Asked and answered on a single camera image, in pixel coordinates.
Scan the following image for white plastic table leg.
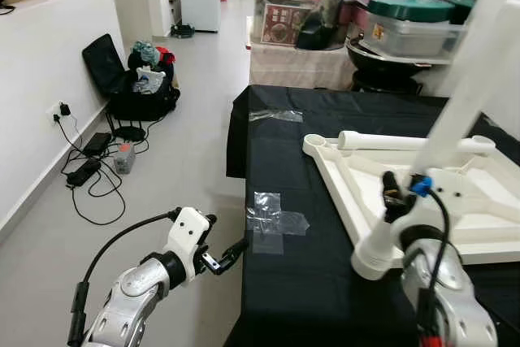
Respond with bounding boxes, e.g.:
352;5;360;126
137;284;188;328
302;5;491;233
351;0;520;281
336;129;498;155

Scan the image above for clear tape cross patch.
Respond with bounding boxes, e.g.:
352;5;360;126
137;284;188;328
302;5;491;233
246;191;311;254

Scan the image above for black tablecloth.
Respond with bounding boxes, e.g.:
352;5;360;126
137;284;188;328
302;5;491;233
223;85;520;347

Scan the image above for grey box device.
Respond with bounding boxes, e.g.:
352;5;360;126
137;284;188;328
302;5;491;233
112;142;137;175

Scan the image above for black wok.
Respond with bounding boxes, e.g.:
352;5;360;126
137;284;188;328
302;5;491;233
345;37;431;94

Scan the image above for black power adapter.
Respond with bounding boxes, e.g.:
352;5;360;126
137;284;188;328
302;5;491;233
65;160;102;187
84;132;113;155

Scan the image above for clear plastic storage container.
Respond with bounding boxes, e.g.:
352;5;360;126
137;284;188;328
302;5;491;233
362;18;470;59

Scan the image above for white plastic wrapper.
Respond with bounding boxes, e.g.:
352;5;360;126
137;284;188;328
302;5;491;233
134;69;166;94

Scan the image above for black plastic bag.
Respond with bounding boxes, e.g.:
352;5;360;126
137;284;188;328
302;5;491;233
294;0;358;51

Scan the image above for small black floor item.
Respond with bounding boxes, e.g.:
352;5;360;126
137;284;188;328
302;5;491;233
168;25;196;39

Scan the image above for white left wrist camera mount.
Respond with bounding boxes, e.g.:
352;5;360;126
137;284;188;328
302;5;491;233
162;206;219;287

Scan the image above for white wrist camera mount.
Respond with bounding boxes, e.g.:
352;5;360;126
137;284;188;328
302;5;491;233
162;206;219;287
398;168;488;238

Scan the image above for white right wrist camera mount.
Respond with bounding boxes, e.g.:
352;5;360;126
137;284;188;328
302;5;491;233
398;168;488;238

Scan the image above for black floor cable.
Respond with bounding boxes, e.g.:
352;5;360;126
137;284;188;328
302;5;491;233
53;111;143;226

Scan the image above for black wall plug charger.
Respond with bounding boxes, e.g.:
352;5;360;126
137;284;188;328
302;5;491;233
53;101;72;123

